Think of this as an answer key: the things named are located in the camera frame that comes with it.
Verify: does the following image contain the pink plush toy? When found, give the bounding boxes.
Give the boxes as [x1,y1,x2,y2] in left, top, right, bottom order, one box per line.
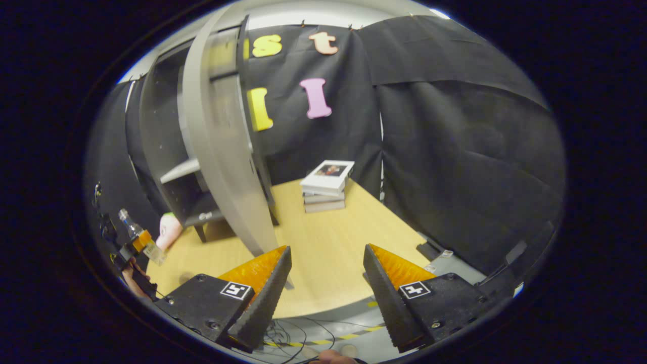
[156,212,183,251]

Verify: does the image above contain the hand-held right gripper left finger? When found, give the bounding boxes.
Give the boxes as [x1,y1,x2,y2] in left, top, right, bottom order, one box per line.
[154,246,293,353]

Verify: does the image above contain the clear glass bottle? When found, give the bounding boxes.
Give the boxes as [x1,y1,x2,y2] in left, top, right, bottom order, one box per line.
[118,208,165,265]

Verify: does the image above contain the black backdrop cloth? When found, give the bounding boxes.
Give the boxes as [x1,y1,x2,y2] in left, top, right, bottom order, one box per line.
[83,14,567,276]

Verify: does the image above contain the dark grey cabinet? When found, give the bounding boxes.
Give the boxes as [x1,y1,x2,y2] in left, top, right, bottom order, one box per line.
[126,14,280,243]

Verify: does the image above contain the grey cabinet door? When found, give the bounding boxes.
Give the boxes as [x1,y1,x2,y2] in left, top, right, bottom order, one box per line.
[182,3,281,257]

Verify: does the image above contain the grey book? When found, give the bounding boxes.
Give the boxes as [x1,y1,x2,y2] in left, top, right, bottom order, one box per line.
[303,199,346,213]
[302,190,346,204]

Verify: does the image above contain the thin black floor cables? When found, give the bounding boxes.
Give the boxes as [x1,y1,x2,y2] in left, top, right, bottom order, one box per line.
[263,317,339,363]

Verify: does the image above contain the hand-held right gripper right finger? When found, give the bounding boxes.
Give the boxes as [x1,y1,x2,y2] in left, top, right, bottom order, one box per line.
[363,244,506,353]

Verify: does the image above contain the white photo cover book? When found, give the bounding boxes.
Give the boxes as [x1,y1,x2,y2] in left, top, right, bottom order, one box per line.
[300,160,355,197]

